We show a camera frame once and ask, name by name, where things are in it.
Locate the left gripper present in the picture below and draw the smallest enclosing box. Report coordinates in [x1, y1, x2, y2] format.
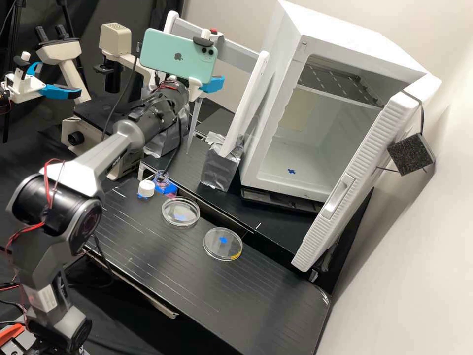
[4, 61, 82, 104]

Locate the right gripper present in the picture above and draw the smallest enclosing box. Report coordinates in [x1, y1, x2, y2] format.
[188, 75, 226, 101]

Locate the pipette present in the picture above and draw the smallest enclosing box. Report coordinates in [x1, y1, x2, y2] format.
[186, 27, 225, 155]

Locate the cream microscope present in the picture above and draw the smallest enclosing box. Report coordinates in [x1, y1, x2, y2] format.
[34, 22, 157, 182]

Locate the white incubator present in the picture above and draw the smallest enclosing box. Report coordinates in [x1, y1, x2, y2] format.
[238, 0, 431, 205]

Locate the blue bottle holder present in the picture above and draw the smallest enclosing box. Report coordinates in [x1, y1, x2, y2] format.
[153, 180, 179, 197]

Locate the black platform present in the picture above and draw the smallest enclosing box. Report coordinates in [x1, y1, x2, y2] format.
[84, 177, 331, 355]
[138, 107, 319, 260]

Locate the white cap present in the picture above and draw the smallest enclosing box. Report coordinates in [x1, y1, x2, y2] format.
[137, 179, 156, 201]

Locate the petri dish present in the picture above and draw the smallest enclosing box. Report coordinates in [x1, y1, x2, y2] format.
[161, 196, 202, 228]

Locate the petri dish lid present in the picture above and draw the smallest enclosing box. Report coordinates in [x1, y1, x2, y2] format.
[202, 226, 244, 262]

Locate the incubator door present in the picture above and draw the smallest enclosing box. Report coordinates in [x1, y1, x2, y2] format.
[291, 73, 443, 273]

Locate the right wrist camera phone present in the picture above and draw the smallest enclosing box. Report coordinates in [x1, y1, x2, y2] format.
[138, 28, 221, 85]

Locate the black cable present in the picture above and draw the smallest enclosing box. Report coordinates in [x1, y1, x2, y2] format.
[100, 41, 143, 144]

